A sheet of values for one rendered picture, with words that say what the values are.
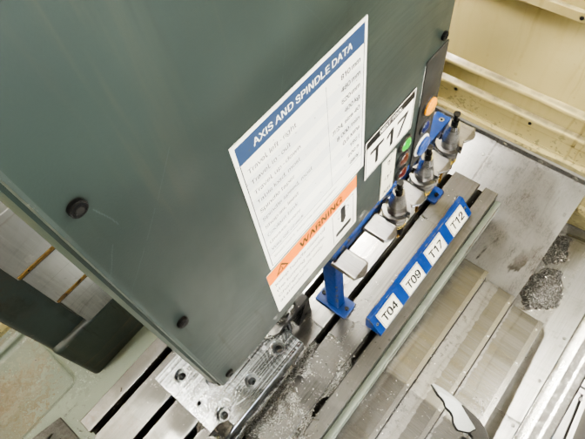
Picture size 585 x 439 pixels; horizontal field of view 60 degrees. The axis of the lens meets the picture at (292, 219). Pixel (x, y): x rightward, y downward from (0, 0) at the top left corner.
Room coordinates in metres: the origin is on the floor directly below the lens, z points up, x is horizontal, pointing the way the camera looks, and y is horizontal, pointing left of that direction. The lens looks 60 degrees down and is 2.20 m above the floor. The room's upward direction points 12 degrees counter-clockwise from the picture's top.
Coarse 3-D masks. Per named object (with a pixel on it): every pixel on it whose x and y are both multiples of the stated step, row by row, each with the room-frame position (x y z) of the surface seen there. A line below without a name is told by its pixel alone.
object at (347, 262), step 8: (344, 248) 0.47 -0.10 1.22; (344, 256) 0.46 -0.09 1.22; (352, 256) 0.45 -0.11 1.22; (336, 264) 0.44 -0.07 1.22; (344, 264) 0.44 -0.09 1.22; (352, 264) 0.43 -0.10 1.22; (360, 264) 0.43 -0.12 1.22; (344, 272) 0.42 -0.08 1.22; (352, 272) 0.42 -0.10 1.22; (360, 272) 0.41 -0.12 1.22
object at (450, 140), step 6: (450, 120) 0.69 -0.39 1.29; (450, 126) 0.68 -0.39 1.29; (456, 126) 0.67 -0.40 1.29; (444, 132) 0.69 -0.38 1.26; (450, 132) 0.67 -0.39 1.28; (456, 132) 0.67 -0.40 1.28; (444, 138) 0.68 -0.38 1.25; (450, 138) 0.67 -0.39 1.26; (456, 138) 0.66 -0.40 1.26; (444, 144) 0.67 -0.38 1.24; (450, 144) 0.66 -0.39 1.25; (456, 144) 0.66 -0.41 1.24; (450, 150) 0.66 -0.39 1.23
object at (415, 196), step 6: (408, 186) 0.59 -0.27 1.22; (414, 186) 0.59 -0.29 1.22; (408, 192) 0.58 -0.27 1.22; (414, 192) 0.57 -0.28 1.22; (420, 192) 0.57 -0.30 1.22; (408, 198) 0.56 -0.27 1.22; (414, 198) 0.56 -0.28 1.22; (420, 198) 0.56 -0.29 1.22; (414, 204) 0.55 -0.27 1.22; (420, 204) 0.54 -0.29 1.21
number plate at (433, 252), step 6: (438, 234) 0.58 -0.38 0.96; (432, 240) 0.57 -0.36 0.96; (438, 240) 0.57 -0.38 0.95; (444, 240) 0.57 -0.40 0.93; (432, 246) 0.56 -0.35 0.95; (438, 246) 0.56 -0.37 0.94; (444, 246) 0.56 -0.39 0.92; (426, 252) 0.54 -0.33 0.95; (432, 252) 0.54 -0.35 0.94; (438, 252) 0.54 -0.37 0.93; (432, 258) 0.53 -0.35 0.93; (432, 264) 0.52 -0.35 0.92
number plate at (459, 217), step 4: (460, 204) 0.66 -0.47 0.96; (456, 208) 0.65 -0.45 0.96; (460, 208) 0.65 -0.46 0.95; (456, 212) 0.64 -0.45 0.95; (460, 212) 0.64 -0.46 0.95; (464, 212) 0.64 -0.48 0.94; (452, 216) 0.63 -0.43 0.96; (456, 216) 0.63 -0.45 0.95; (460, 216) 0.63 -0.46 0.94; (464, 216) 0.63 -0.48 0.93; (448, 220) 0.62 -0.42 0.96; (452, 220) 0.62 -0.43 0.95; (456, 220) 0.62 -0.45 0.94; (460, 220) 0.62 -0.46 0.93; (464, 220) 0.62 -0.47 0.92; (448, 224) 0.61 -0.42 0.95; (452, 224) 0.61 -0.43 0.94; (456, 224) 0.61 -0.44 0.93; (460, 224) 0.61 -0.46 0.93; (448, 228) 0.60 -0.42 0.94; (452, 228) 0.60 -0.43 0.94; (456, 228) 0.60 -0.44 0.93; (460, 228) 0.60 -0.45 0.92; (452, 232) 0.59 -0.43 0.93; (456, 232) 0.59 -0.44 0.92
